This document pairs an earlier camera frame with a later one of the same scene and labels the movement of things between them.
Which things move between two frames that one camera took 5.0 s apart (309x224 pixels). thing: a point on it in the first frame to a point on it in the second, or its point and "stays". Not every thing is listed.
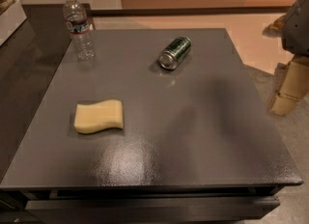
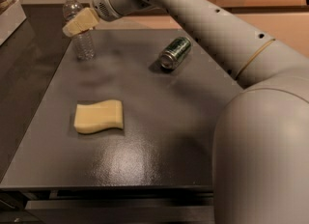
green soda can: [175, 53] stays
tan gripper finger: [294, 86] to [110, 1]
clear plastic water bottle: [78, 27] stays
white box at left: [11, 19] stays
